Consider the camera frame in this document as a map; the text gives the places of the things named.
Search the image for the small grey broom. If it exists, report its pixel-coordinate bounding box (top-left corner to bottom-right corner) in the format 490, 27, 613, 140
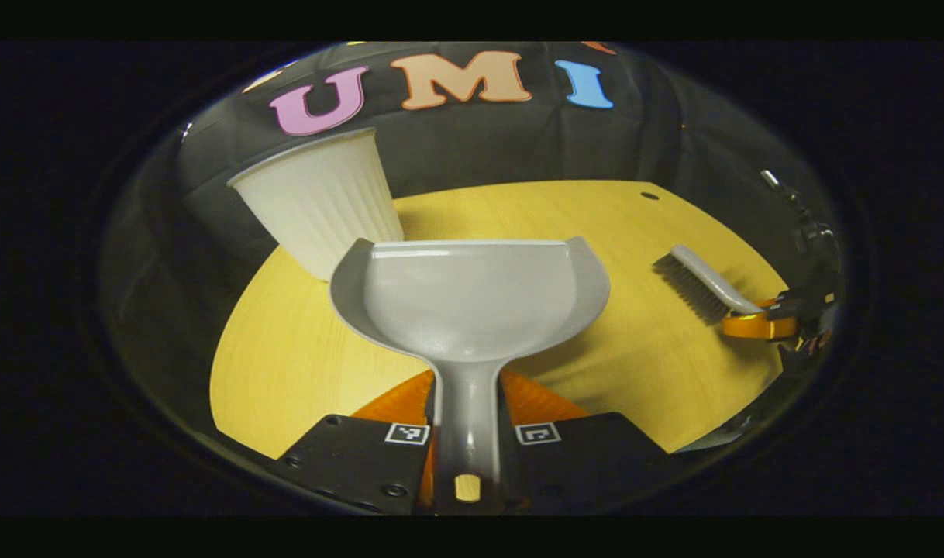
652, 244, 766, 326

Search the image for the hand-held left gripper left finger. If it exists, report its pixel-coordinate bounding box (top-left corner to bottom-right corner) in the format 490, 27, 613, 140
267, 370, 436, 516

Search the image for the grey dustpan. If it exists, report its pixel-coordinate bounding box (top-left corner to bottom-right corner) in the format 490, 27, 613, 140
329, 236, 612, 516

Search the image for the black backdrop cloth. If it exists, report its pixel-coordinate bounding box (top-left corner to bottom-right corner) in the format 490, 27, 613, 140
104, 43, 841, 435

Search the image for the white ribbed garbage bin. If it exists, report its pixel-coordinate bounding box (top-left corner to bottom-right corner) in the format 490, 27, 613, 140
226, 126, 405, 282

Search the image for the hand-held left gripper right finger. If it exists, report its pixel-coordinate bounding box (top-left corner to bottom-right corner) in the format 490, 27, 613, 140
499, 368, 674, 516

